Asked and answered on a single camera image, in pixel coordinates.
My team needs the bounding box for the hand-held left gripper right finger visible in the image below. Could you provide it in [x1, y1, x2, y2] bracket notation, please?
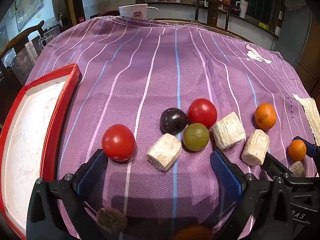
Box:
[211, 149, 293, 240]

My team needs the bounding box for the brown sugarcane piece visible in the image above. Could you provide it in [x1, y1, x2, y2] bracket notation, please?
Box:
[96, 207, 127, 232]

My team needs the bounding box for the purple striped cloth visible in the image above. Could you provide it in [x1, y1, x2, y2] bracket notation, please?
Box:
[25, 16, 318, 240]

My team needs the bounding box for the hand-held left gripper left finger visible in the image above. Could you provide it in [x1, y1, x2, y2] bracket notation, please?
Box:
[26, 149, 108, 240]

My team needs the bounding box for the white cartoon mug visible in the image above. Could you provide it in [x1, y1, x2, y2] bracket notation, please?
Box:
[118, 4, 159, 20]

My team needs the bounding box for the framed painting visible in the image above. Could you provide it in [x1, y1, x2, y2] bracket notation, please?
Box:
[10, 0, 47, 28]

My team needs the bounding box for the round green fruit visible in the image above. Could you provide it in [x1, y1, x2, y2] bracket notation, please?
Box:
[183, 123, 210, 152]

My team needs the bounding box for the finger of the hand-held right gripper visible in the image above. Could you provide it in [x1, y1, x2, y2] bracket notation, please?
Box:
[293, 136, 320, 158]
[261, 152, 294, 180]

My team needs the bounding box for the dark wooden chair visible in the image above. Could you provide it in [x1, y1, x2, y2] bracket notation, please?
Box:
[192, 0, 230, 30]

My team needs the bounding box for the white tumbler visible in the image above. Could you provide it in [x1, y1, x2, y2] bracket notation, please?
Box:
[239, 0, 249, 18]

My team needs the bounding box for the orange mandarin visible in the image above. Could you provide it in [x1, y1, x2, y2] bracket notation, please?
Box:
[288, 139, 307, 162]
[172, 225, 213, 240]
[255, 103, 277, 130]

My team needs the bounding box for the small sugarcane piece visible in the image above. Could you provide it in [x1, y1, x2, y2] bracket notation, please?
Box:
[289, 161, 306, 178]

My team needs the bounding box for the wooden chair with grey cushion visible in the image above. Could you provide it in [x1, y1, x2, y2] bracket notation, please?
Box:
[0, 20, 46, 80]

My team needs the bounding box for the red tray with white inside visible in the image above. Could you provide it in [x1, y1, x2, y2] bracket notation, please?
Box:
[0, 63, 82, 240]

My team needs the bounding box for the white knitted cloth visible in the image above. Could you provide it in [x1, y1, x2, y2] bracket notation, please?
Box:
[292, 94, 320, 145]

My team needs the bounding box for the peeled sugarcane piece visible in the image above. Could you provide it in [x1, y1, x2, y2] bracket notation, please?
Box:
[146, 133, 182, 172]
[212, 112, 246, 151]
[241, 129, 270, 167]

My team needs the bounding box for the red tomato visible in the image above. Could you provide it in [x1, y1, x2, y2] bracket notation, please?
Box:
[101, 124, 136, 162]
[188, 98, 218, 128]

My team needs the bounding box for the dark purple passion fruit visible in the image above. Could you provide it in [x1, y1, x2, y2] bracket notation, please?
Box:
[160, 107, 188, 135]

